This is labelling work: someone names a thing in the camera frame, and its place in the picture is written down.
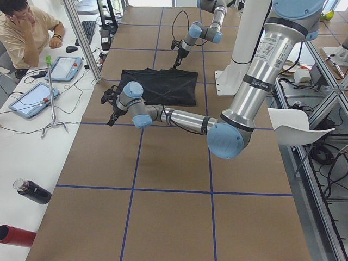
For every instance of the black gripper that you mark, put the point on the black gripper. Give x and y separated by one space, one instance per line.
116 110
181 54

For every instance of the black graphic t-shirt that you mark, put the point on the black graphic t-shirt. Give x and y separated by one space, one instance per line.
167 87

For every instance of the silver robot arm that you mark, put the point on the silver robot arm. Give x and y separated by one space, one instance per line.
267 34
211 33

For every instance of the far blue teach pendant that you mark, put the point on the far blue teach pendant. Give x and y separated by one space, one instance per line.
64 69

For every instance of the blue teach pendant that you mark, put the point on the blue teach pendant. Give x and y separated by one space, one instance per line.
64 69
33 101

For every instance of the black box white label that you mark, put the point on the black box white label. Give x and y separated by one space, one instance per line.
105 39

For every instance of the near blue teach pendant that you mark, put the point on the near blue teach pendant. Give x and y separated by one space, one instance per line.
33 101

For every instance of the black computer mouse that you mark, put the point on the black computer mouse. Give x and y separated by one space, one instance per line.
70 49

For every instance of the silver tripod stand green top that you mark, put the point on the silver tripod stand green top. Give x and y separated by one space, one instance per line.
54 122

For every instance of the brown paper table cover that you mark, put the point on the brown paper table cover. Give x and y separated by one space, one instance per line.
158 193

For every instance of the black keyboard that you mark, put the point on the black keyboard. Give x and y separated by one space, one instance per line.
89 29

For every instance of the black water bottle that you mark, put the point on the black water bottle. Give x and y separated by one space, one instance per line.
32 191

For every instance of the wooden bowl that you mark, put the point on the wooden bowl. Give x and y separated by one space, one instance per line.
289 68

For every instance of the seated person beige shirt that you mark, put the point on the seated person beige shirt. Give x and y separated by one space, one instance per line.
26 30

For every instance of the white power adapter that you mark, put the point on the white power adapter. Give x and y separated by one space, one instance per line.
302 75

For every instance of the white plastic chair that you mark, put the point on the white plastic chair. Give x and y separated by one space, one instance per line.
292 127

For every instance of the red water bottle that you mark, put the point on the red water bottle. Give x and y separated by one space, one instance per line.
17 236

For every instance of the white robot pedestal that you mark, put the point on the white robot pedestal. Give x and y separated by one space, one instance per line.
249 33

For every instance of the aluminium frame post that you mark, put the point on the aluminium frame post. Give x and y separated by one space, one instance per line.
82 39

